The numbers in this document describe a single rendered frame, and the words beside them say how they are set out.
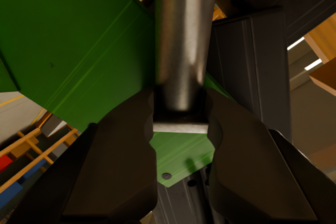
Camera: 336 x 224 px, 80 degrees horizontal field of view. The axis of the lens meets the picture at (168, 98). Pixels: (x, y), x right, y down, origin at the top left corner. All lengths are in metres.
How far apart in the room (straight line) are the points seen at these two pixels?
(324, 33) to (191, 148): 0.86
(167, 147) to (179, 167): 0.03
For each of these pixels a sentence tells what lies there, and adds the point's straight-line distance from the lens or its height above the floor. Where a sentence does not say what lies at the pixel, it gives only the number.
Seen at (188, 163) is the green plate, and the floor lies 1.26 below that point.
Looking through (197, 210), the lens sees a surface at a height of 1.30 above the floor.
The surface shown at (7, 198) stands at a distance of 5.45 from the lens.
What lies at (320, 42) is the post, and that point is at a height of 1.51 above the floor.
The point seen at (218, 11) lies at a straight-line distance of 3.37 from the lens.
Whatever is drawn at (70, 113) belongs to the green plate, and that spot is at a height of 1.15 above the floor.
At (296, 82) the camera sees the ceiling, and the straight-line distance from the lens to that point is 7.71.
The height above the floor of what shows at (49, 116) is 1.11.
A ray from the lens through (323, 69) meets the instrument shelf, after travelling 0.76.
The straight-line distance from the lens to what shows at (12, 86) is 0.19.
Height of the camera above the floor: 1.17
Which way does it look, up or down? 8 degrees up
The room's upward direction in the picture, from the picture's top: 137 degrees clockwise
